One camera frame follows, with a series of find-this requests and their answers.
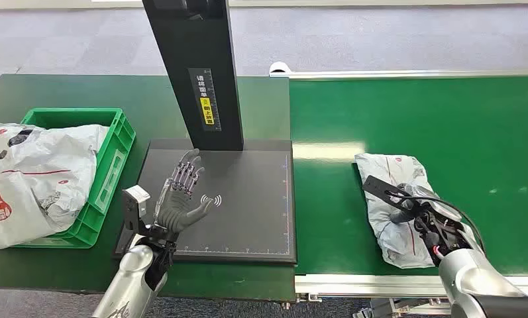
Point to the grey courier package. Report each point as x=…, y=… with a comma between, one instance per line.
x=380, y=230

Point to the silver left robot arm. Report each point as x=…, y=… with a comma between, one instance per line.
x=130, y=276

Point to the black inbound scanner machine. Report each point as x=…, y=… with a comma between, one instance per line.
x=246, y=210

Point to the green conveyor belt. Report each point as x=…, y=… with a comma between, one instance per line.
x=421, y=118

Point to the green plastic crate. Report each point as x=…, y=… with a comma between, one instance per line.
x=114, y=153

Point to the large white printed courier bag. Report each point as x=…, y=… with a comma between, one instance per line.
x=40, y=175

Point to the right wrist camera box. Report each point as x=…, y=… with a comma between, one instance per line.
x=378, y=188

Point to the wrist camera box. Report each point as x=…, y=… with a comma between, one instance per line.
x=378, y=188
x=134, y=197

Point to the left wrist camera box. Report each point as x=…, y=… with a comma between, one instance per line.
x=134, y=197

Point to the aluminium conveyor frame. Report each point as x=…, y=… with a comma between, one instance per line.
x=334, y=285

